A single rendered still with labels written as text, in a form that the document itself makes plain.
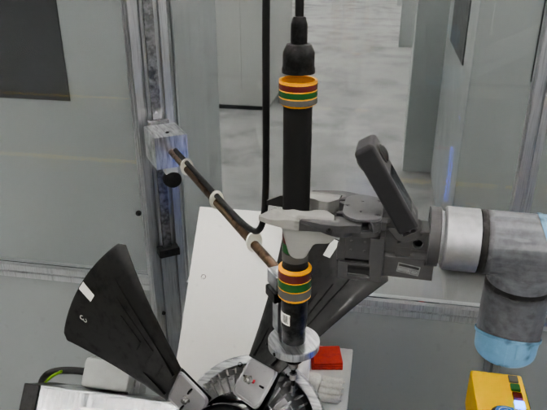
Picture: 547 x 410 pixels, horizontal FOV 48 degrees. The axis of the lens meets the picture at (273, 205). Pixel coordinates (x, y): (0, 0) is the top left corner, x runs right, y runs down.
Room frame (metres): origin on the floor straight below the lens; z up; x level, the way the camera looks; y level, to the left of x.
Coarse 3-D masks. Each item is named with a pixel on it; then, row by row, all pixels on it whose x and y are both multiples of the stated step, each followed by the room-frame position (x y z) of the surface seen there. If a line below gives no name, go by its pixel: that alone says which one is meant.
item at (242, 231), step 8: (168, 152) 1.19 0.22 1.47; (176, 160) 1.14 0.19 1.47; (184, 168) 1.09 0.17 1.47; (192, 176) 1.05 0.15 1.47; (200, 184) 1.01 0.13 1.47; (208, 192) 0.97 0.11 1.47; (216, 200) 0.94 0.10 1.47; (224, 208) 0.91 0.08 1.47; (224, 216) 0.89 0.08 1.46; (232, 224) 0.86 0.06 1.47; (240, 232) 0.83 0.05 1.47; (248, 232) 0.82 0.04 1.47; (256, 248) 0.77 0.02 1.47; (264, 248) 0.77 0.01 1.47; (264, 256) 0.75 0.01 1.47; (272, 264) 0.73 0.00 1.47
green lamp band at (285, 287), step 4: (280, 284) 0.66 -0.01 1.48; (284, 284) 0.66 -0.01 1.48; (304, 284) 0.65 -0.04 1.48; (308, 284) 0.66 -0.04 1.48; (280, 288) 0.66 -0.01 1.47; (284, 288) 0.66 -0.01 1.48; (288, 288) 0.65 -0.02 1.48; (292, 288) 0.65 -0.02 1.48; (296, 288) 0.65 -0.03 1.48; (300, 288) 0.65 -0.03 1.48; (304, 288) 0.65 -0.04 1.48; (308, 288) 0.66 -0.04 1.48; (288, 292) 0.65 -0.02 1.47; (292, 292) 0.65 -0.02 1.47; (296, 292) 0.65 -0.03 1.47; (300, 292) 0.65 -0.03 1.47
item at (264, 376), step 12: (252, 360) 0.78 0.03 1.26; (252, 372) 0.76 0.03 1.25; (264, 372) 0.74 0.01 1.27; (276, 372) 0.72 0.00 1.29; (240, 384) 0.76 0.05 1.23; (252, 384) 0.74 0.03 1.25; (264, 384) 0.72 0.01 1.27; (240, 396) 0.73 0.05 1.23; (252, 396) 0.72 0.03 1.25; (264, 396) 0.70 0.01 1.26
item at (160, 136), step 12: (156, 120) 1.28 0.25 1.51; (168, 120) 1.29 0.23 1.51; (144, 132) 1.26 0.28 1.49; (156, 132) 1.22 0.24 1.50; (168, 132) 1.22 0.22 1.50; (180, 132) 1.22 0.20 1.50; (156, 144) 1.18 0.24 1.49; (168, 144) 1.19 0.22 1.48; (180, 144) 1.20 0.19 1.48; (156, 156) 1.18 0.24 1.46; (168, 156) 1.19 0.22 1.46; (156, 168) 1.18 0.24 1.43
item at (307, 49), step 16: (304, 16) 0.67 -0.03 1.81; (304, 32) 0.67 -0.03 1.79; (288, 48) 0.66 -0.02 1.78; (304, 48) 0.66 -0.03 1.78; (288, 64) 0.66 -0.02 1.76; (304, 64) 0.66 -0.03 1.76; (288, 304) 0.66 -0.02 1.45; (304, 304) 0.66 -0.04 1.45; (288, 320) 0.66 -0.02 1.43; (304, 320) 0.66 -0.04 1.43; (288, 336) 0.66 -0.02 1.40; (304, 336) 0.67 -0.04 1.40
